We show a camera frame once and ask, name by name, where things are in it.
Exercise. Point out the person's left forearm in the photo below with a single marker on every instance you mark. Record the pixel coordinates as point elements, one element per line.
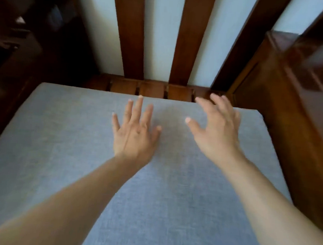
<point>56,207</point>

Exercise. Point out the person's right forearm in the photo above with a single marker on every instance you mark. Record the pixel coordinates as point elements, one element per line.
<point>276,217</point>

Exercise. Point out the grey cushion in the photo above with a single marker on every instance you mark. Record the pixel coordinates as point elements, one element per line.
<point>67,133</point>

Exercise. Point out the dark wooden sofa with console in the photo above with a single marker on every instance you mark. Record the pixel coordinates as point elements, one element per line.
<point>290,94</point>

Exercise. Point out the person's left hand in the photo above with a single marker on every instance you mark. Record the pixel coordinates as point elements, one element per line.
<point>134,141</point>

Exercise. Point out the person's right hand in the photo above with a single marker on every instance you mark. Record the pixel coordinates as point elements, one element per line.
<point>221,136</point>

